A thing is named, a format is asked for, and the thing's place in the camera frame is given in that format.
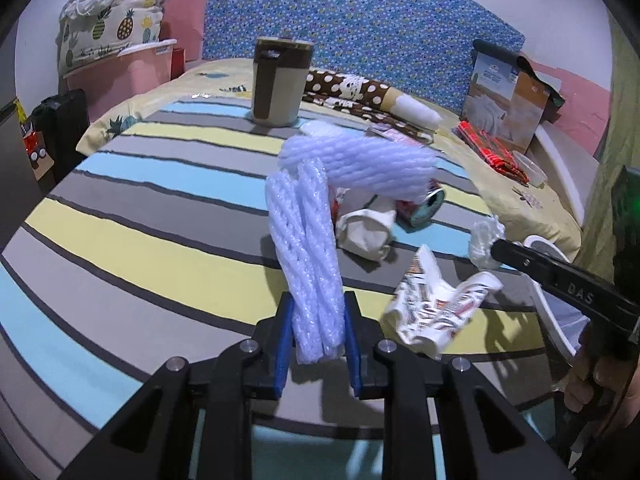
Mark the red drink can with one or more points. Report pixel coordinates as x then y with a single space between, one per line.
425 210

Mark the pink tissue pack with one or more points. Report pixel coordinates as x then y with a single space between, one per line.
395 133

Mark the striped blanket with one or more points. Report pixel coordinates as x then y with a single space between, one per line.
150 240

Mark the white round trash bin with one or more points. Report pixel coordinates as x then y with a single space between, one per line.
555 320

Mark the black suitcase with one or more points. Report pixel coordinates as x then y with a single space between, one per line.
65 130

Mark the long white foam net sleeve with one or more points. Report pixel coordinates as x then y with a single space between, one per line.
310 260

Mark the pineapple print quilt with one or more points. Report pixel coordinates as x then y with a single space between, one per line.
115 25

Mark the white bed frame board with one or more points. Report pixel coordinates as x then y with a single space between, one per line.
565 170

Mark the red plaid cloth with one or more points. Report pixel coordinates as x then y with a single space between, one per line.
492 152

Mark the blue patterned headboard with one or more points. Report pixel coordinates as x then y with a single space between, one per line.
360 20

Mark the bedding package box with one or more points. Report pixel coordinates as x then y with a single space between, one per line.
505 100

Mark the person's right hand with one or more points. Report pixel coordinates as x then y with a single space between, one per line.
580 390

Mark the red and white toy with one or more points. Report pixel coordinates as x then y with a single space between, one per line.
34 147

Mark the green curtain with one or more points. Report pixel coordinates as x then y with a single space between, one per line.
612 110

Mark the pink storage box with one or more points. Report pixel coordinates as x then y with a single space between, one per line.
125 80

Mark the red box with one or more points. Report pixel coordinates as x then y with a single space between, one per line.
177 62

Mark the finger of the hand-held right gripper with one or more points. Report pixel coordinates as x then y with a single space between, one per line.
525 261

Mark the yellow bed sheet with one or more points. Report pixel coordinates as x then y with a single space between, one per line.
530 210

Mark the white paper cup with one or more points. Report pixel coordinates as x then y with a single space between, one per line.
362 232

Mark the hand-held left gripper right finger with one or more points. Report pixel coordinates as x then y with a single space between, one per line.
353 345

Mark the brown polka dot blanket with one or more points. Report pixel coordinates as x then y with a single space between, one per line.
360 92

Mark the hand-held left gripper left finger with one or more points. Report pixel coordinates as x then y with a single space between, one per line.
283 345

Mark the white bowl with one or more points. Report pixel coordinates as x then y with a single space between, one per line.
531 170

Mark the brown and beige mug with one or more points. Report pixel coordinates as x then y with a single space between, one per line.
280 85

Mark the crushed printed paper cup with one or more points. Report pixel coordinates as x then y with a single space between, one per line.
430 315

